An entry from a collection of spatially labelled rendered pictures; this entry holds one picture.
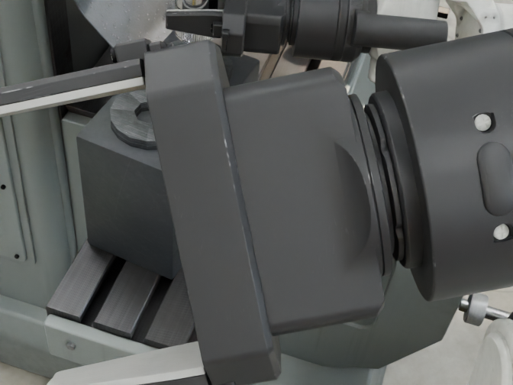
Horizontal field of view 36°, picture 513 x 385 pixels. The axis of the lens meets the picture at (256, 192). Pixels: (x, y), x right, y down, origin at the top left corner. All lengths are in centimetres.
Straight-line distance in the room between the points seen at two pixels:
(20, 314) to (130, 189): 104
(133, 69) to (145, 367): 11
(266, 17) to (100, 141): 22
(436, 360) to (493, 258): 187
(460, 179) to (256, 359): 9
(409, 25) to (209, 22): 21
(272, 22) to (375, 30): 11
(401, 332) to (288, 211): 139
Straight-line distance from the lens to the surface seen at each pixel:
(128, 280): 98
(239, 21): 84
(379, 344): 169
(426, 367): 211
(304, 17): 86
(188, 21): 87
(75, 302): 96
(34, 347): 192
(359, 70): 147
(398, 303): 157
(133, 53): 28
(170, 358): 30
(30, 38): 137
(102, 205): 93
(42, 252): 174
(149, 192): 87
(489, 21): 92
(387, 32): 84
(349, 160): 26
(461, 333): 220
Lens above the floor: 175
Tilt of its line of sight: 48 degrees down
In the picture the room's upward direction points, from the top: 7 degrees clockwise
